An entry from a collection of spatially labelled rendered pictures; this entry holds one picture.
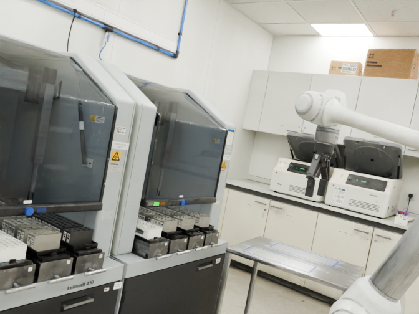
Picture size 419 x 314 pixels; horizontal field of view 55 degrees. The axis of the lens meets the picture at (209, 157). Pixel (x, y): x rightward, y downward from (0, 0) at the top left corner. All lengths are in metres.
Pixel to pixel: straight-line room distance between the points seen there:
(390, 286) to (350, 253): 2.57
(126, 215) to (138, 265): 0.23
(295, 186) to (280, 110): 0.92
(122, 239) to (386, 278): 1.12
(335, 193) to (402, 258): 2.63
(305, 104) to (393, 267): 0.59
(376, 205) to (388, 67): 1.35
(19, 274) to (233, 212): 3.14
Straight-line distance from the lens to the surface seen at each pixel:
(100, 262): 1.73
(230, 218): 4.40
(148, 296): 2.04
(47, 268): 1.58
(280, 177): 4.12
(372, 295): 1.36
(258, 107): 4.63
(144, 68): 3.37
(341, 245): 3.93
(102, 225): 1.79
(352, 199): 3.88
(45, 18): 2.84
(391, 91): 4.19
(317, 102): 1.44
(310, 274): 1.92
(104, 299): 1.83
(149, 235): 1.95
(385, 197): 3.82
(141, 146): 1.84
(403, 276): 1.35
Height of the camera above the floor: 1.35
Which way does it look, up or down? 3 degrees down
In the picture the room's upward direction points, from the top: 10 degrees clockwise
